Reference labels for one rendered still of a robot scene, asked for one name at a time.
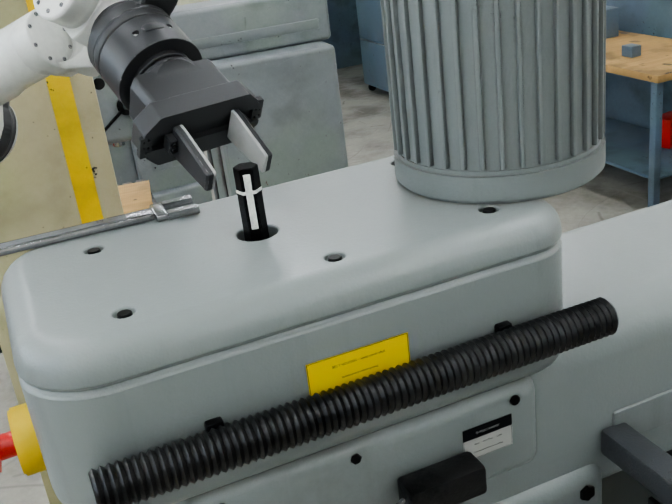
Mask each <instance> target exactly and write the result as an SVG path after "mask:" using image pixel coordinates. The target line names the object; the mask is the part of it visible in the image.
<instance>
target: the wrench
mask: <svg viewBox="0 0 672 504"><path fill-rule="evenodd" d="M166 210H167V212H166ZM197 213H200V209H199V206H198V204H193V202H192V197H191V195H186V196H181V197H177V198H173V199H169V200H164V201H161V203H154V204H151V205H150V206H149V208H147V209H143V210H139V211H135V212H130V213H126V214H122V215H118V216H113V217H109V218H105V219H101V220H96V221H92V222H88V223H84V224H79V225H75V226H71V227H67V228H62V229H58V230H54V231H50V232H45V233H41V234H37V235H33V236H28V237H24V238H20V239H16V240H12V241H7V242H3V243H0V257H1V256H5V255H9V254H13V253H17V252H22V251H26V250H30V249H34V248H38V247H42V246H46V245H51V244H55V243H59V242H63V241H67V240H71V239H76V238H80V237H84V236H88V235H92V234H96V233H101V232H105V231H109V230H113V229H117V228H121V227H126V226H130V225H134V224H138V223H142V222H146V221H151V220H154V219H156V220H157V222H161V221H165V220H168V219H170V220H173V219H177V218H181V217H185V216H189V215H193V214H197Z"/></svg>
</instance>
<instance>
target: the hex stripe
mask: <svg viewBox="0 0 672 504"><path fill-rule="evenodd" d="M243 180H244V186H245V192H246V197H247V203H248V209H249V215H250V221H251V227H252V230H253V229H259V227H258V221H257V215H256V209H255V203H254V197H253V191H252V185H251V179H250V174H248V175H243Z"/></svg>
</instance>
